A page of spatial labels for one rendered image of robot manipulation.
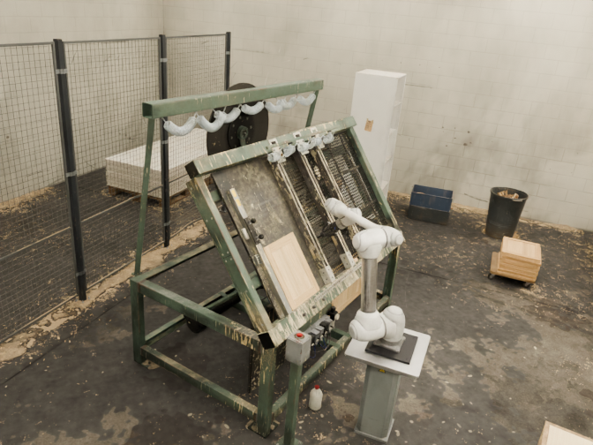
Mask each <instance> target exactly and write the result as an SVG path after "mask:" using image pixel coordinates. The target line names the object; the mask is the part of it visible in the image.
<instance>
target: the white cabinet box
mask: <svg viewBox="0 0 593 445"><path fill-rule="evenodd" d="M406 76H407V74H406V73H399V72H386V71H379V70H372V69H366V70H362V71H360V72H356V77H355V85H354V93H353V100H352V107H351V114H350V116H353V117H354V118H355V121H356V123H357V125H356V126H354V127H353V128H354V130H355V132H356V134H357V137H358V139H359V141H360V143H361V145H362V147H363V150H364V152H365V154H366V156H367V159H368V161H369V163H370V165H371V166H372V170H373V172H374V174H375V176H376V178H377V180H378V182H379V185H380V187H381V189H382V192H383V193H384V195H385V197H386V198H387V192H388V186H389V180H390V175H391V169H392V164H393V158H394V148H395V142H396V136H397V131H398V125H399V120H400V114H401V108H402V98H403V92H404V87H405V81H406Z"/></svg>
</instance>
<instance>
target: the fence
mask: <svg viewBox="0 0 593 445"><path fill-rule="evenodd" d="M232 190H234V191H235V193H236V190H235V188H232V189H230V190H228V191H226V193H227V194H228V196H229V200H230V202H231V204H232V206H233V208H234V209H235V211H236V214H237V217H238V219H239V221H240V223H241V224H242V226H243V228H245V230H246V231H247V233H248V236H249V241H250V243H251V246H252V249H253V251H254V252H255V254H258V255H259V257H260V258H261V260H262V262H263V263H261V264H260V266H261V267H262V269H263V271H264V273H265V275H266V278H267V280H268V282H269V284H270V286H271V288H272V290H273V292H274V295H275V297H276V299H277V301H278V303H279V305H280V307H281V309H282V311H283V314H284V316H286V315H289V314H291V313H292V310H291V308H290V306H289V302H288V300H287V299H286V297H285V295H284V293H283V291H282V288H281V286H280V284H279V282H278V280H277V278H276V276H275V274H274V271H273V269H272V267H271V265H270V263H269V261H268V259H267V256H266V254H265V252H264V250H263V248H262V246H261V244H258V245H255V242H254V240H253V238H252V236H251V233H250V232H249V230H248V228H247V225H246V223H245V221H244V218H246V217H248V216H247V214H246V213H245V210H244V207H243V205H242V203H241V201H240V200H239V201H240V204H241V206H240V207H239V206H238V205H237V203H236V200H237V199H239V198H238V195H237V193H236V197H234V195H233V193H232Z"/></svg>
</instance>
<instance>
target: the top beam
mask: <svg viewBox="0 0 593 445"><path fill-rule="evenodd" d="M337 125H340V127H339V128H336V129H333V130H331V132H330V133H331V134H333V133H337V132H342V131H346V130H348V129H349V128H351V127H354V126H356V125H357V123H356V121H355V118H354V117H353V116H351V117H345V118H342V119H339V120H335V121H332V122H329V123H325V124H320V125H316V126H313V127H316V128H317V130H318V131H321V130H324V129H326V128H330V127H333V126H337ZM313 127H310V128H313ZM310 128H307V129H303V130H300V131H297V132H300V133H301V136H303V135H306V134H309V133H311V132H310ZM292 133H294V132H292ZM292 133H288V134H285V135H282V136H278V137H275V138H271V139H269V140H272V139H276V140H277V142H278V143H279V142H283V141H285V140H291V139H294V137H293V134H292ZM327 134H328V132H322V133H320V134H319V135H320V137H321V136H322V135H324V136H327ZM324 136H323V137H322V138H324ZM310 139H312V136H311V137H307V138H304V139H303V140H304V142H306V143H307V142H308V141H309V140H310ZM267 146H270V145H269V143H268V140H262V141H260V142H256V143H253V144H250V145H246V146H243V147H238V148H234V149H231V150H228V151H224V152H221V153H218V154H215V155H209V156H206V157H202V158H199V159H196V160H193V161H191V162H189V163H188V164H186V165H185V166H184V167H185V169H186V171H187V173H188V175H189V177H190V179H194V178H195V177H197V176H200V175H201V176H205V175H207V174H210V173H213V172H216V171H218V170H224V169H227V168H229V167H232V166H235V165H238V164H241V163H244V162H248V161H251V160H254V159H257V158H260V157H263V156H266V155H267V154H271V153H273V151H272V148H270V149H266V147H267Z"/></svg>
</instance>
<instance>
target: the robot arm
mask: <svg viewBox="0 0 593 445"><path fill-rule="evenodd" d="M325 208H326V209H327V211H328V212H329V213H331V214H332V215H334V216H336V217H338V219H337V220H336V221H335V222H327V225H329V224H330V226H329V228H328V229H326V230H325V228H326V227H327V225H326V226H325V227H324V228H323V229H322V232H321V233H320V235H319V236H317V238H320V237H324V236H326V237H327V238H329V237H332V236H337V235H338V233H337V232H338V230H342V229H344V228H346V227H348V226H350V225H352V224H354V223H357V224H359V225H361V226H362V227H364V228H365V229H366V230H362V231H359V232H358V233H357V234H356V235H355V236H354V237H353V240H352V244H353V246H354V248H355V249H356V250H357V251H358V252H359V254H360V256H361V257H362V275H361V279H362V280H361V308H360V309H359V310H358V311H357V314H356V317H355V319H354V320H353V321H352V322H351V323H350V324H349V333H350V335H351V337H352V338H353V339H355V340H358V341H360V342H369V341H373V340H375V341H374V343H373V344H374V345H378V346H380V347H383V348H386V349H389V350H391V351H394V352H396V353H399V352H400V348H401V346H402V343H403V342H404V341H405V339H406V338H405V337H404V336H402V335H403V331H404V327H405V316H404V313H403V311H402V309H401V308H400V307H398V306H394V305H391V306H389V307H387V308H386V309H384V311H383V312H382V313H379V312H378V311H377V310H376V297H377V269H378V257H379V254H380V252H381V250H382V248H387V247H391V246H398V245H401V244H402V241H403V237H402V234H401V233H400V232H399V231H398V230H396V229H394V228H392V227H388V226H382V225H378V224H375V223H373V222H370V221H369V220H367V219H365V218H363V217H362V212H361V210H360V209H359V208H349V207H347V206H346V205H345V204H344V203H342V202H341V201H339V200H337V199H334V198H330V199H327V201H326V203H325ZM328 230H330V231H329V232H328V233H325V232H326V231H328ZM331 232H335V233H333V234H329V233H331ZM328 234H329V235H328Z"/></svg>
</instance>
